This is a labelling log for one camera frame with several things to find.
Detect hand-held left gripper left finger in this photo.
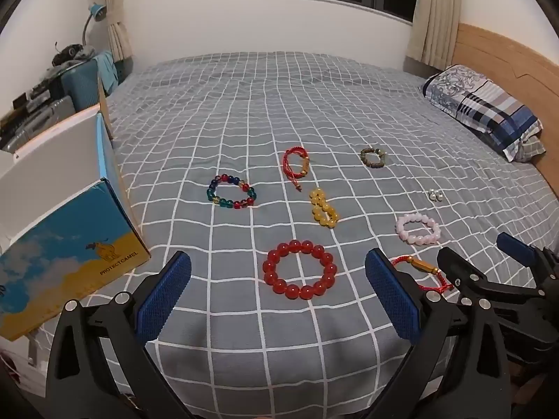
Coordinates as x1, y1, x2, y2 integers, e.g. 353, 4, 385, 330
46, 251, 195, 419

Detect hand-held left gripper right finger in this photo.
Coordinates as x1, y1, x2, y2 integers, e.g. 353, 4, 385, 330
364, 248, 514, 419

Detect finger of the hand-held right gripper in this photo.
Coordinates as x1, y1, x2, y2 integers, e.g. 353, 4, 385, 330
496, 232, 559, 282
438, 247, 559, 315

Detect red cord bracelet gold tube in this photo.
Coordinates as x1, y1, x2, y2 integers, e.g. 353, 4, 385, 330
392, 257, 455, 294

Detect pink bead bracelet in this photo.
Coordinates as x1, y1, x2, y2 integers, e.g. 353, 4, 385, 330
395, 212, 441, 245

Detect white printed cardboard box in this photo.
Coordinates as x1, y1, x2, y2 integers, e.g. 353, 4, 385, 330
0, 70, 151, 341

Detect large red bead bracelet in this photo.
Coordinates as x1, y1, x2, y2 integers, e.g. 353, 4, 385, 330
262, 240, 338, 300

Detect multicolour glass bead bracelet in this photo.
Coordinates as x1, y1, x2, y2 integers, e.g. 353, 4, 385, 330
206, 175, 257, 210

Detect yellow bead bracelet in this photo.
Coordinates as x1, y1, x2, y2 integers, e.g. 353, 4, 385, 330
309, 189, 340, 228

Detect grey green plaid pillow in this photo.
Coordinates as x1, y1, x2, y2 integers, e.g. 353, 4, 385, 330
512, 133, 547, 163

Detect blue plaid patterned pillow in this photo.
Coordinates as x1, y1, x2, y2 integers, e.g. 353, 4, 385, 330
419, 65, 544, 162

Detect wooden headboard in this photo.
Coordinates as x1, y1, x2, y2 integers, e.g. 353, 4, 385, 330
450, 22, 559, 210

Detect grey checked bed sheet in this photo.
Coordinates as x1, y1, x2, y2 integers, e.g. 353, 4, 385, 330
0, 50, 559, 419

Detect blue ribbed suitcase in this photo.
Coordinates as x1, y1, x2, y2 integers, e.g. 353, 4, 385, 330
59, 54, 118, 112

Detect teal cloth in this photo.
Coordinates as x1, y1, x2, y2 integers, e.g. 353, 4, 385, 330
97, 50, 119, 88

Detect pile of dark boxes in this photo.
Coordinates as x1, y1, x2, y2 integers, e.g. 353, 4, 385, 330
11, 79, 62, 111

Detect beige curtain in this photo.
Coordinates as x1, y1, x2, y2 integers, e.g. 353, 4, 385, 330
405, 0, 463, 71
89, 0, 134, 62

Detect dark bag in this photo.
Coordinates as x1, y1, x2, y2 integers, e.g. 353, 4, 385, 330
52, 43, 94, 67

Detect blue desk lamp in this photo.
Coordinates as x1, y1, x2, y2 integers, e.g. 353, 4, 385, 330
81, 2, 108, 49

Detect olive brown bead bracelet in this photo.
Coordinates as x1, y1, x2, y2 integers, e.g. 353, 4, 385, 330
360, 146, 389, 167

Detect red cord bracelet gold beads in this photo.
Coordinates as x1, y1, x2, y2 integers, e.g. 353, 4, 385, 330
282, 147, 311, 193

